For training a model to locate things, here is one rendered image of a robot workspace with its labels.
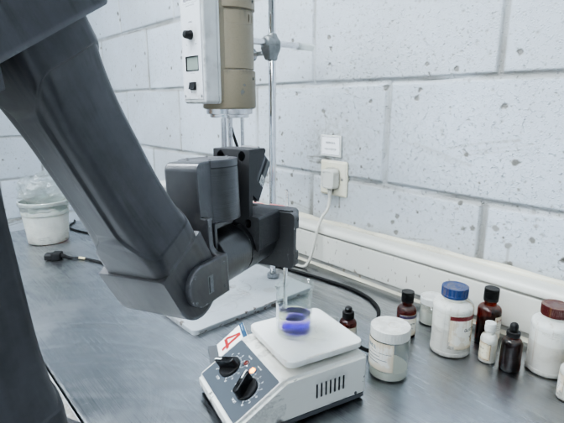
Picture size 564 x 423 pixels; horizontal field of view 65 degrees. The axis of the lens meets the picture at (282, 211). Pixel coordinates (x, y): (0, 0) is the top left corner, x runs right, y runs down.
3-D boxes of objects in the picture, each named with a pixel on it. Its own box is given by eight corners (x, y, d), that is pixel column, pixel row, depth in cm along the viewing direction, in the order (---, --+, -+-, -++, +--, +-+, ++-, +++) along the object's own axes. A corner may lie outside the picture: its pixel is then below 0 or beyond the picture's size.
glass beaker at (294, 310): (293, 348, 60) (293, 292, 58) (267, 333, 63) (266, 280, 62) (324, 333, 63) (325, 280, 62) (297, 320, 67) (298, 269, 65)
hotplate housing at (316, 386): (233, 450, 53) (232, 391, 51) (198, 389, 64) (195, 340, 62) (378, 394, 64) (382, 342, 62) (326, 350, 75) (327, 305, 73)
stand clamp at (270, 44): (223, 55, 83) (222, 25, 82) (191, 60, 91) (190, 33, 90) (317, 63, 99) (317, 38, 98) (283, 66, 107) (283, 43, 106)
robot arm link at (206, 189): (186, 156, 48) (96, 168, 37) (257, 156, 44) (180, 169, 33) (194, 260, 50) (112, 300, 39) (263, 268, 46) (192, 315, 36)
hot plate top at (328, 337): (288, 371, 55) (288, 364, 55) (248, 329, 66) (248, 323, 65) (364, 346, 61) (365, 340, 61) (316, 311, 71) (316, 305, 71)
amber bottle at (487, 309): (475, 343, 77) (481, 290, 75) (472, 332, 80) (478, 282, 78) (500, 347, 76) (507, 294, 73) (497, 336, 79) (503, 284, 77)
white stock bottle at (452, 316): (422, 349, 75) (428, 285, 72) (439, 335, 79) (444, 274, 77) (460, 364, 71) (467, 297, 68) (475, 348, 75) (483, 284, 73)
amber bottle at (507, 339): (523, 374, 68) (530, 327, 66) (502, 373, 68) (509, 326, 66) (514, 362, 71) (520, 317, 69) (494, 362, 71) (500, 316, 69)
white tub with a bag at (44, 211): (27, 251, 125) (16, 174, 120) (18, 238, 135) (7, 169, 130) (80, 241, 133) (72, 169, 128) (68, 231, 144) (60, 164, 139)
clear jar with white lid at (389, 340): (384, 357, 73) (387, 311, 71) (415, 373, 68) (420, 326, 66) (359, 370, 69) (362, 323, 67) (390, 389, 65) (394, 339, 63)
